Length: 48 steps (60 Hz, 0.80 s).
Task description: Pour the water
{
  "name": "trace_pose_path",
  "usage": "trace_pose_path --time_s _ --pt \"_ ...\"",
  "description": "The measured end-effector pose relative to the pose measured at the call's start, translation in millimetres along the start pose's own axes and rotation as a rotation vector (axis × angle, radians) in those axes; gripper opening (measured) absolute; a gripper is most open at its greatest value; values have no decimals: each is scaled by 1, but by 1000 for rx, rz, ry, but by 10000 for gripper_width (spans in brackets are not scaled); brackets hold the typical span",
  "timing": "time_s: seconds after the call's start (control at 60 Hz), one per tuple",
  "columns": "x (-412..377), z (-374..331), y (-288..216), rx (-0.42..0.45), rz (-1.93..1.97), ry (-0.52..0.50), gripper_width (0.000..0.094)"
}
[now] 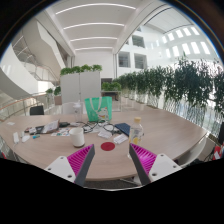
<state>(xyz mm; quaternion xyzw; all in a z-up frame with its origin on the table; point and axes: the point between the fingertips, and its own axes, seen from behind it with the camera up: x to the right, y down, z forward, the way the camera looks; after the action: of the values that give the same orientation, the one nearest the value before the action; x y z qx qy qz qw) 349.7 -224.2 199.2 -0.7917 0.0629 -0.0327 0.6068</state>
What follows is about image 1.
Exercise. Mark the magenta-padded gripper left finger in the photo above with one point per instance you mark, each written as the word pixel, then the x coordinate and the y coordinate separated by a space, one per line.
pixel 60 166

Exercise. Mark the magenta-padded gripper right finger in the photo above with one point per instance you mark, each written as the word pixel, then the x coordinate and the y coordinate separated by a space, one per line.
pixel 163 165

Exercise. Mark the clear bottle with beige cap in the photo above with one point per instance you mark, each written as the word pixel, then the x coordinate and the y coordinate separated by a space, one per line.
pixel 136 133

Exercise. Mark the white chair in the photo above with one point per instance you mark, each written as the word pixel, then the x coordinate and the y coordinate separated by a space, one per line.
pixel 191 153

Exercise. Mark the white mug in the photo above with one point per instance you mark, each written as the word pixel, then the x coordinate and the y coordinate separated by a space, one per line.
pixel 77 137

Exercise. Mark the colourful sticker sheet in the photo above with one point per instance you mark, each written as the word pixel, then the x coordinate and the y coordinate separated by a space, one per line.
pixel 61 132

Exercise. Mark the open booklet with papers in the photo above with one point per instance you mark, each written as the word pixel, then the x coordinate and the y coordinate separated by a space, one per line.
pixel 50 126

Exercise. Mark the clear plastic packet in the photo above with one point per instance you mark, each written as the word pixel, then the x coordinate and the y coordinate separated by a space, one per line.
pixel 120 139

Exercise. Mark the flat round red coaster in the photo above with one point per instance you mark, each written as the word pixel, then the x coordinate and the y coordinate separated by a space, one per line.
pixel 108 146

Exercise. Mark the clear shaker bottle white lid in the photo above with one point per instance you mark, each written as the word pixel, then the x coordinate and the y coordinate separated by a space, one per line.
pixel 78 113

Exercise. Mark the black chair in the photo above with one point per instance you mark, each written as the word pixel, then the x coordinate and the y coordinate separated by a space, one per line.
pixel 36 110

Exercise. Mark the green tote bag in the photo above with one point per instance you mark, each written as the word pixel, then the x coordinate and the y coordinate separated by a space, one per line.
pixel 98 108

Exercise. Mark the small green potted plants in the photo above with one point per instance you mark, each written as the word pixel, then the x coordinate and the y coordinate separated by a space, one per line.
pixel 53 93

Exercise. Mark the row of green potted trees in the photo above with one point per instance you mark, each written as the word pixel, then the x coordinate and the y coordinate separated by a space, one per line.
pixel 186 86

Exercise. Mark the white planter cabinet with greenery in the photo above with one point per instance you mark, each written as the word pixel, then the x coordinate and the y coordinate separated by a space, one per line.
pixel 80 86

